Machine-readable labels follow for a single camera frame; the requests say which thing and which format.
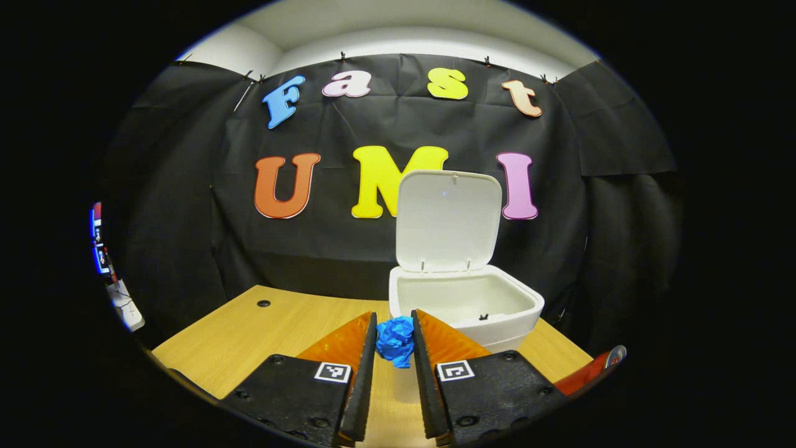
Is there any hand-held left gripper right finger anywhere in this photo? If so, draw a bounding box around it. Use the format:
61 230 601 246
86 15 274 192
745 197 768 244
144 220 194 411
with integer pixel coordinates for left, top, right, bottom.
410 309 567 447

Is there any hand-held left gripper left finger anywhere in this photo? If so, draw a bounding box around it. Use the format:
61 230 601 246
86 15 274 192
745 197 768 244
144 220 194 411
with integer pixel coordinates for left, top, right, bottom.
221 311 379 447

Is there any blue paper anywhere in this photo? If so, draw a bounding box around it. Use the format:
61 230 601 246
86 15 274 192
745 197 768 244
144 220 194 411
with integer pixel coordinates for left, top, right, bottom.
375 315 415 369

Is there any red pop can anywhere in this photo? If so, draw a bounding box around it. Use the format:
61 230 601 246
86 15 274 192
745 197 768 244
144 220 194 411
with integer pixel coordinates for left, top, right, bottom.
553 345 627 397

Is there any white desktop garbage bin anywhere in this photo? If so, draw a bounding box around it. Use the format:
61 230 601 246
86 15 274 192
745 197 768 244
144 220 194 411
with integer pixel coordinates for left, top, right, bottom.
389 170 545 353

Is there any wooden desktop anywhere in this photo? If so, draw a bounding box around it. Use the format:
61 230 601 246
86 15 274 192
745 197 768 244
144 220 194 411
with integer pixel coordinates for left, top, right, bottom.
151 285 595 448

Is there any black backdrop cloth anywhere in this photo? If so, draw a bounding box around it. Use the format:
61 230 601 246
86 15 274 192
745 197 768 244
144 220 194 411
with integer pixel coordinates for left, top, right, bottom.
103 53 685 355

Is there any white side table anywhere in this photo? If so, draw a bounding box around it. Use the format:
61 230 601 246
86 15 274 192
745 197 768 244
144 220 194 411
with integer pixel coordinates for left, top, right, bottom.
109 280 146 332

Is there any computer monitor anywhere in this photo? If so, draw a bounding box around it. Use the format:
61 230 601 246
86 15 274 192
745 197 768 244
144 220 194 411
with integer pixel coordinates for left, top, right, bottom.
90 202 116 278

